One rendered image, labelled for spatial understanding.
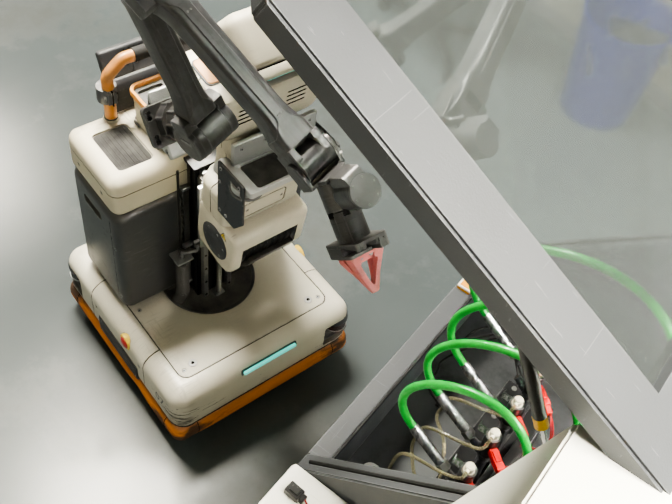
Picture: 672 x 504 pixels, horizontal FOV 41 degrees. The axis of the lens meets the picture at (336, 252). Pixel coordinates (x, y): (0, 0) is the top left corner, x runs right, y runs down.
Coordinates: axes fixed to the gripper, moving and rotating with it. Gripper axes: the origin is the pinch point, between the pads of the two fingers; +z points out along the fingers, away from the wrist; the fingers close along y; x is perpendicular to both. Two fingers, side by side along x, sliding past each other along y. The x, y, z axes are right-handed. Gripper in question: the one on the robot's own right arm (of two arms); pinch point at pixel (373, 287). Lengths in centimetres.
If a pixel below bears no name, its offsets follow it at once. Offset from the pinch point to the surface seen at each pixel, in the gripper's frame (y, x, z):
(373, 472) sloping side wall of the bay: 4.6, -15.2, 26.1
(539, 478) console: 55, -21, 12
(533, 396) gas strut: 46.7, -11.4, 8.0
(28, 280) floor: -178, -21, -8
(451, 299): -21.9, 28.8, 17.0
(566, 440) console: 54, -15, 11
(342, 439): -13.4, -10.1, 26.4
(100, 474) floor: -126, -34, 46
